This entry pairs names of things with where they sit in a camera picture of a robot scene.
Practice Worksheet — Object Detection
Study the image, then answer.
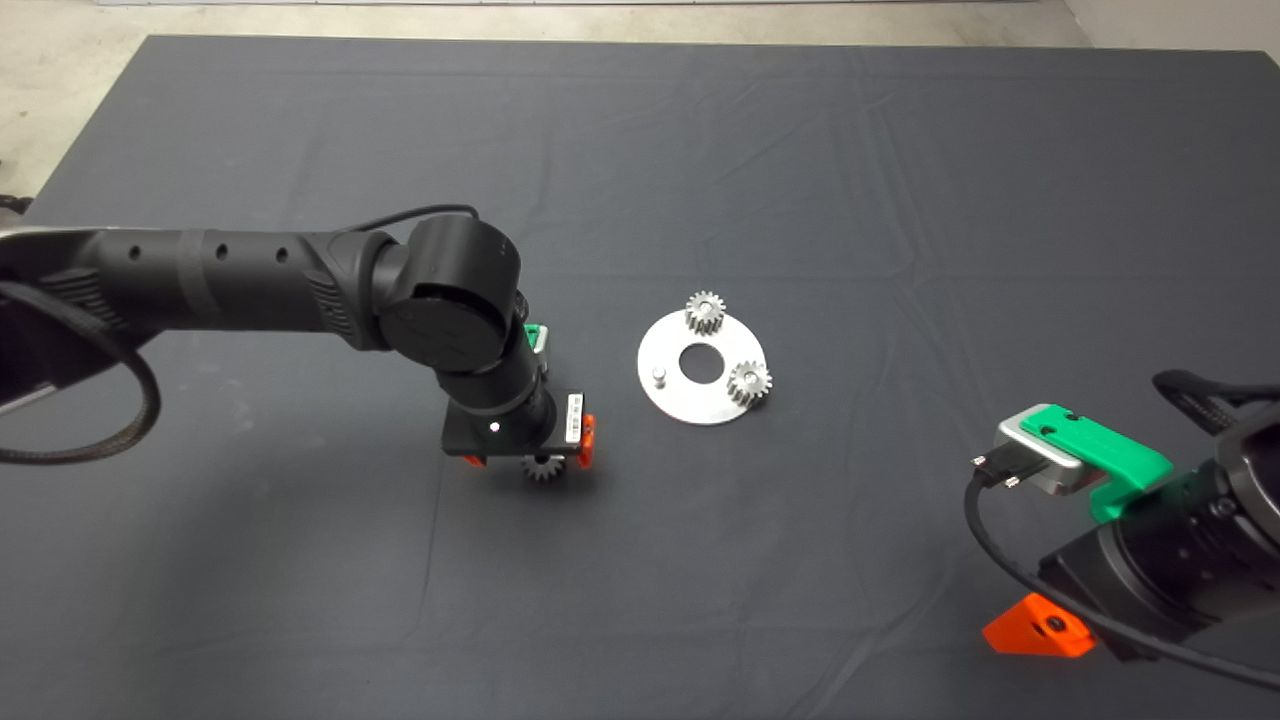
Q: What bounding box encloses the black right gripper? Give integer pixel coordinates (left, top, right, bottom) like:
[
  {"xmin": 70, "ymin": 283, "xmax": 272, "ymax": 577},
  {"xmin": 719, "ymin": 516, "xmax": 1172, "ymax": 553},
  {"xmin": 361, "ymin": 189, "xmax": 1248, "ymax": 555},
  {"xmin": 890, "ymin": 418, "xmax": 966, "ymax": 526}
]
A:
[{"xmin": 982, "ymin": 526, "xmax": 1280, "ymax": 664}]

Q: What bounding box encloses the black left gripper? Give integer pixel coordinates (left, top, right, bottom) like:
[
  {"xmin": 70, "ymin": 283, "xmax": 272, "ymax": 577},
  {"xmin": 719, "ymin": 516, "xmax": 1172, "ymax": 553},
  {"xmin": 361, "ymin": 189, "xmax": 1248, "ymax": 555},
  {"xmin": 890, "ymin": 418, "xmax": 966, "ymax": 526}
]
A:
[{"xmin": 442, "ymin": 386, "xmax": 598, "ymax": 470}]

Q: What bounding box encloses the round metal plate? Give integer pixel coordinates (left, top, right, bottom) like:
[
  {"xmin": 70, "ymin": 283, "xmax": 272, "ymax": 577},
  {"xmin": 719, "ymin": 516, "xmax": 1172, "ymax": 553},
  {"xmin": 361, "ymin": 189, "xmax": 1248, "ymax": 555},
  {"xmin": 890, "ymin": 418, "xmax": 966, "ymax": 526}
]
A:
[{"xmin": 636, "ymin": 304, "xmax": 770, "ymax": 427}]

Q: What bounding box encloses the dark grey table cloth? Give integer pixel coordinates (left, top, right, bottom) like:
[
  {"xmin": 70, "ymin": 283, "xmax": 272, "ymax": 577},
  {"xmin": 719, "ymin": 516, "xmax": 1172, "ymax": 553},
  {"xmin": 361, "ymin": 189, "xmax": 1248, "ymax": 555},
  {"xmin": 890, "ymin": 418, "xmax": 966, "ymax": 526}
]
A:
[{"xmin": 0, "ymin": 35, "xmax": 1280, "ymax": 720}]

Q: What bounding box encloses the black right camera cable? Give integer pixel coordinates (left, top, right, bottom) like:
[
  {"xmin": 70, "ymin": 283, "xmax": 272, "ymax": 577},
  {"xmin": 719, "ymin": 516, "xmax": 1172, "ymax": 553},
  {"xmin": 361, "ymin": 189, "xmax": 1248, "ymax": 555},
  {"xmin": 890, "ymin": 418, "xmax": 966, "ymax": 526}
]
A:
[{"xmin": 964, "ymin": 452, "xmax": 1280, "ymax": 693}]

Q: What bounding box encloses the silver right camera box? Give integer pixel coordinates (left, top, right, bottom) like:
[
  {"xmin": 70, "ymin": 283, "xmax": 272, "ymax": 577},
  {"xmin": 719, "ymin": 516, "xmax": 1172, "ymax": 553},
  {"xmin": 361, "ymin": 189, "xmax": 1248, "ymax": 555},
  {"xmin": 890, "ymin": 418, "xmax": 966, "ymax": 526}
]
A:
[{"xmin": 994, "ymin": 404, "xmax": 1088, "ymax": 499}]

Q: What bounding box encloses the green right camera mount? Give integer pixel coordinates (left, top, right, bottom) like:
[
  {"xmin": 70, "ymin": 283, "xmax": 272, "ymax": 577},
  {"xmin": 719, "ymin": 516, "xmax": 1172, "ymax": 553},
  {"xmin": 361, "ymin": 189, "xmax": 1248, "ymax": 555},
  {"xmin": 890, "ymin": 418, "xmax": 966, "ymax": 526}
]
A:
[{"xmin": 1019, "ymin": 402, "xmax": 1177, "ymax": 525}]

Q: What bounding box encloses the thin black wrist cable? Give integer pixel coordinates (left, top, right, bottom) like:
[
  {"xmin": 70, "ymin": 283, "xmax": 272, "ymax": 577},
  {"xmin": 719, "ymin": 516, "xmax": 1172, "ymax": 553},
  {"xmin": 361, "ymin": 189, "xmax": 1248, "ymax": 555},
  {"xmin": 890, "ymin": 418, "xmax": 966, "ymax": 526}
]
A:
[{"xmin": 344, "ymin": 204, "xmax": 482, "ymax": 237}]

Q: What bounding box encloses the braided black arm cable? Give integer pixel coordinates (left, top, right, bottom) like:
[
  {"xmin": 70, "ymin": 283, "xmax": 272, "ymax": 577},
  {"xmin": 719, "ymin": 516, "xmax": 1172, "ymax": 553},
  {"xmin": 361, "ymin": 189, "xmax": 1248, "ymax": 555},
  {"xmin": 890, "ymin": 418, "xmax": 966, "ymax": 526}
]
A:
[{"xmin": 0, "ymin": 280, "xmax": 164, "ymax": 467}]

